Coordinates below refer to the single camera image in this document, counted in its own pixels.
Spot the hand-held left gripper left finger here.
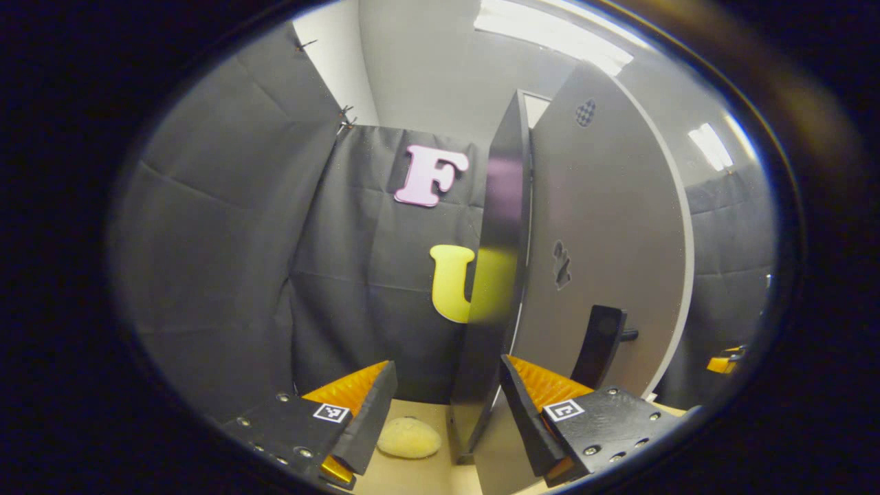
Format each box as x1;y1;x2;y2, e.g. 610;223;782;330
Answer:
223;360;398;490

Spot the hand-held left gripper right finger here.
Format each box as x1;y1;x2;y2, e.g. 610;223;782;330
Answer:
498;354;681;485

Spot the grey and dark cabinet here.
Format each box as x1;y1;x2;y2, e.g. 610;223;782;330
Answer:
448;89;534;465

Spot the grey cabinet door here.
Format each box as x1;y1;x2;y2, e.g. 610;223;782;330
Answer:
474;62;695;495

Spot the pale yellow soft lump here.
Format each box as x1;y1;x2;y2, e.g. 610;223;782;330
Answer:
377;416;443;460

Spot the black backdrop cloth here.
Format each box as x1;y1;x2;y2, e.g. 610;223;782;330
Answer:
110;21;344;424
289;124;496;406
653;165;781;410

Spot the ceiling light panel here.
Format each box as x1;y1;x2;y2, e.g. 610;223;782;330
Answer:
687;122;734;173
474;0;650;76

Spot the black door handle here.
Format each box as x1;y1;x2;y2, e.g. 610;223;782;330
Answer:
571;305;639;391

